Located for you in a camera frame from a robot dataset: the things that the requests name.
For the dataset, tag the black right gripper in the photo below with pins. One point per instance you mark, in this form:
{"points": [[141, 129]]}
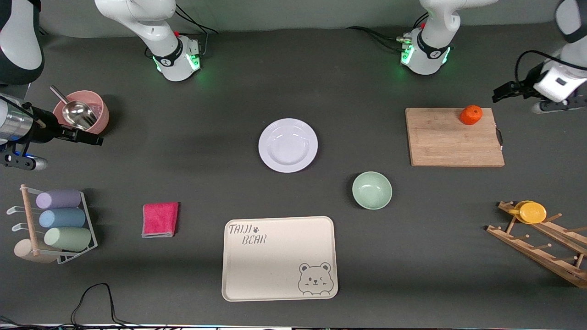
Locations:
{"points": [[47, 129]]}

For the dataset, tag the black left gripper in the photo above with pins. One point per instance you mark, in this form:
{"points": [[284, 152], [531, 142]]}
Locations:
{"points": [[524, 86]]}

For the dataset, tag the orange fruit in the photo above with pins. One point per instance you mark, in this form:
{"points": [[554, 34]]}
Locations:
{"points": [[471, 115]]}

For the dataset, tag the white round plate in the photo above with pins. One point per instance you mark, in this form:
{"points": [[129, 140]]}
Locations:
{"points": [[288, 145]]}

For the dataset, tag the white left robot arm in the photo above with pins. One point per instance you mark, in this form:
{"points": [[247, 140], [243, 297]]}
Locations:
{"points": [[435, 27]]}

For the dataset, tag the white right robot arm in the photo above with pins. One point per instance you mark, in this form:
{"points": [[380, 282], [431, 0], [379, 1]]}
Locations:
{"points": [[137, 18]]}

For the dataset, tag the metal scoop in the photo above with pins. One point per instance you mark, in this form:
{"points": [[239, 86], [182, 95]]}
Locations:
{"points": [[78, 114]]}

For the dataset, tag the pink bowl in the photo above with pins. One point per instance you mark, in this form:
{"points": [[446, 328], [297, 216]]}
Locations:
{"points": [[104, 114]]}

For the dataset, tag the purple cup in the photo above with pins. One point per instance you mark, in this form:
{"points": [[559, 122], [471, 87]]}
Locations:
{"points": [[59, 199]]}

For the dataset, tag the blue cup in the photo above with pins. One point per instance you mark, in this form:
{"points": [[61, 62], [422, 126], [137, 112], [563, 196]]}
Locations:
{"points": [[62, 218]]}

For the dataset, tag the wooden cutting board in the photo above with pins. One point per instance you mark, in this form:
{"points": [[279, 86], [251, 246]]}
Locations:
{"points": [[440, 142]]}

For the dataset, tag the green cup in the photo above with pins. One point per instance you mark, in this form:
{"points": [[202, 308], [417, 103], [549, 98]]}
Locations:
{"points": [[69, 239]]}

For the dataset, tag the pink folded cloth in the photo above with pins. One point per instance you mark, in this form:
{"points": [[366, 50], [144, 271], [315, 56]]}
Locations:
{"points": [[160, 220]]}

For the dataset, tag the yellow cup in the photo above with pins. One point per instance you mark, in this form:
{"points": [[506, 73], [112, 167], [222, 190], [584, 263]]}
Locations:
{"points": [[533, 213]]}

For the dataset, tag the beige cup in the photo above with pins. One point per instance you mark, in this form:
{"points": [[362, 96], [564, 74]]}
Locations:
{"points": [[25, 252]]}

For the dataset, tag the wooden peg drying rack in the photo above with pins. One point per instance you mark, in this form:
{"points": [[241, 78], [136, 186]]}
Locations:
{"points": [[541, 254]]}

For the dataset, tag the light green bowl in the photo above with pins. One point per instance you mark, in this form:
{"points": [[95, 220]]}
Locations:
{"points": [[372, 190]]}

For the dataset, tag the beige bear print tray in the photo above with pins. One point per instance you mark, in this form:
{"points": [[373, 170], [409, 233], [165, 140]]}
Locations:
{"points": [[275, 270]]}

